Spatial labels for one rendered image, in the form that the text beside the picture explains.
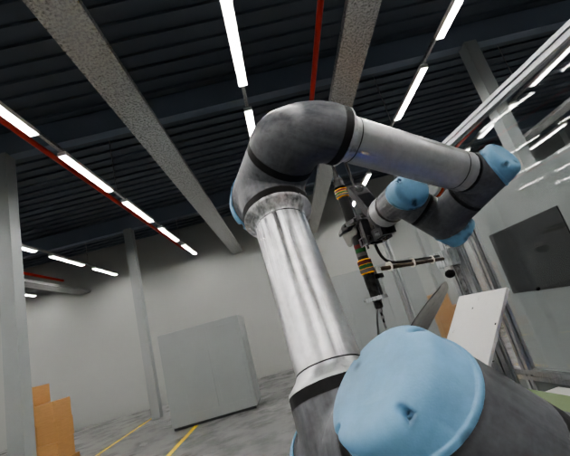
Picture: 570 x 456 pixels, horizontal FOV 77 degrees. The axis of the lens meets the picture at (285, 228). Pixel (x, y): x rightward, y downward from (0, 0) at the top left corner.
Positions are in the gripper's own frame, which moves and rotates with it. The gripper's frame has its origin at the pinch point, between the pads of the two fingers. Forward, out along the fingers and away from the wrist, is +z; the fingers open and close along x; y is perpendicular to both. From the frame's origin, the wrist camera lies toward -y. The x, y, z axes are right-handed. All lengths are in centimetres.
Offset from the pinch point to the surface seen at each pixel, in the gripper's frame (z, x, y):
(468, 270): 43, 61, 21
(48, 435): 718, -419, 92
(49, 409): 713, -411, 47
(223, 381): 731, -86, 95
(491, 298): 13, 44, 31
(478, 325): 16, 37, 38
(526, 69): -9, 74, -38
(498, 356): 45, 60, 57
